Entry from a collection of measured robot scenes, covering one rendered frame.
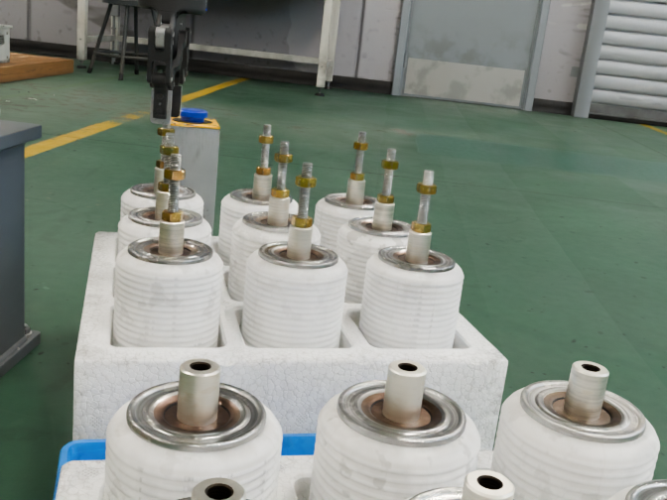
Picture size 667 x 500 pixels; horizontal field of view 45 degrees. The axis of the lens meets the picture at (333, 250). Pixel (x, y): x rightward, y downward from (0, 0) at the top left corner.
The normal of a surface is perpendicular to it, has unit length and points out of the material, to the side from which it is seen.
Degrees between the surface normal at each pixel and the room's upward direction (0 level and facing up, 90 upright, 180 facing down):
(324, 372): 90
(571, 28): 90
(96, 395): 90
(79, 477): 0
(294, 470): 0
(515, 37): 90
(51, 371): 0
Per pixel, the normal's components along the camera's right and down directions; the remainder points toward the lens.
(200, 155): 0.23, 0.29
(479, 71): -0.07, 0.27
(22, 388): 0.11, -0.95
